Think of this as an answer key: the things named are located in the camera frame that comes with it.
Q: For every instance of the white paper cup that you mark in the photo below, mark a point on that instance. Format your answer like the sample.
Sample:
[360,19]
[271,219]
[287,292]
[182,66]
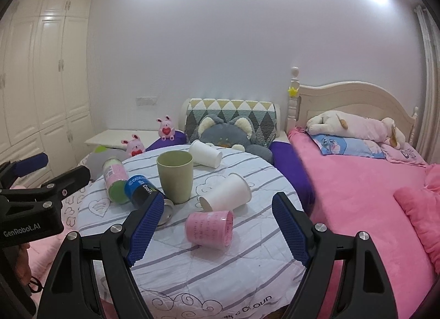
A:
[204,154]
[223,195]

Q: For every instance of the pink bunny plush toy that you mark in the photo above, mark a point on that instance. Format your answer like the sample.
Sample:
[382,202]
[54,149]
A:
[133,147]
[165,128]

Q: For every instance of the pink fluffy cushion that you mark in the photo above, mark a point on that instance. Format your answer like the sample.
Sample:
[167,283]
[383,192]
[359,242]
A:
[422,209]

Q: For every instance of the pink plastic cup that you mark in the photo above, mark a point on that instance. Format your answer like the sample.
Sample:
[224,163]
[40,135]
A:
[206,229]

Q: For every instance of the grey cat plush cushion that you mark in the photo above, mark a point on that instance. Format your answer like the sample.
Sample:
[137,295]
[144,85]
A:
[220,133]

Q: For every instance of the cream curtain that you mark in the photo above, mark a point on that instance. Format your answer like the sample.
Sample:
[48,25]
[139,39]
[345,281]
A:
[431,82]

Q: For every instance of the white nightstand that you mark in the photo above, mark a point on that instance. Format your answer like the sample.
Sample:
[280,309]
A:
[113,137]

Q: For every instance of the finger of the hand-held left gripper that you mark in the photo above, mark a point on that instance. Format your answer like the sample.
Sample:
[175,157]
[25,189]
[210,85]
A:
[68,178]
[31,164]

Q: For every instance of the blue printed pillow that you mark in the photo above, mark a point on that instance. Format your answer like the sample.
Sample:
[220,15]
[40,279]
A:
[337,144]

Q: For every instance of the heart printed pink sheet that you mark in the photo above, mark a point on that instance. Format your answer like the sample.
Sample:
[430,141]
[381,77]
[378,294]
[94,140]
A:
[70,209]

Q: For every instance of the yellow star ornament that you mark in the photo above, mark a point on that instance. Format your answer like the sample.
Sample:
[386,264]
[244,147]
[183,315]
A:
[293,91]

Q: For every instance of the pink fleece blanket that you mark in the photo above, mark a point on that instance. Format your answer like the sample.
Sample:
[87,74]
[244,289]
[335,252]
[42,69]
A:
[361,202]

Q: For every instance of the pink printed pillow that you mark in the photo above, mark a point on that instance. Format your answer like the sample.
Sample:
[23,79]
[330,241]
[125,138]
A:
[405,156]

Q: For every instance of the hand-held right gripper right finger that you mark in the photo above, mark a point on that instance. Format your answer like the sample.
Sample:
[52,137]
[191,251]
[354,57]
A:
[292,229]

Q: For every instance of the triangle patterned quilted cushion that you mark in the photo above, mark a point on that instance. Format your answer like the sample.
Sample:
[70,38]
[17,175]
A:
[233,106]

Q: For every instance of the green cup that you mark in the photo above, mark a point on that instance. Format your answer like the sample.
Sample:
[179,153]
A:
[175,178]

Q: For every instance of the cream wardrobe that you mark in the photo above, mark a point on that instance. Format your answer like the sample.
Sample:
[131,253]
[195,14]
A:
[51,82]

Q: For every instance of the striped white tablecloth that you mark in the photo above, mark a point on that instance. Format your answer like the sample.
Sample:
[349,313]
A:
[192,271]

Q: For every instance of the blue and black can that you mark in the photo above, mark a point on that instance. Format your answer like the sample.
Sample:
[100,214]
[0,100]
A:
[139,188]

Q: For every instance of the person's left hand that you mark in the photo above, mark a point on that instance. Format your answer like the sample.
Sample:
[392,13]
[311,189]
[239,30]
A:
[22,262]

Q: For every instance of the pink and cream plush dog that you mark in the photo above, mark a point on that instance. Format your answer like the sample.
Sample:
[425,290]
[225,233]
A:
[357,123]

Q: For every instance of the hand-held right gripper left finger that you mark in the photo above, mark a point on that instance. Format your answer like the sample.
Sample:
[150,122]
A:
[144,229]

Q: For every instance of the pink and green glass jar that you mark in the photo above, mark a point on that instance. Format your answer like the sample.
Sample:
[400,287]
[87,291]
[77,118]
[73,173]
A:
[115,174]

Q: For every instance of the cream wooden bed headboard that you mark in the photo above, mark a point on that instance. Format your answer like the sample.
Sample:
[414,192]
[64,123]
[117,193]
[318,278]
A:
[343,99]

